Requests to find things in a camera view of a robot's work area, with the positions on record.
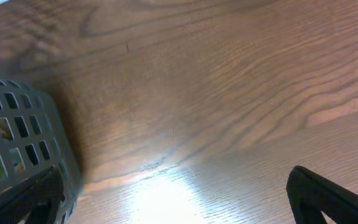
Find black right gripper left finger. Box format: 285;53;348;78
0;167;64;224

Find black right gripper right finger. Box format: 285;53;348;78
286;166;358;224

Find grey plastic basket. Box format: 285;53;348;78
0;78;83;223

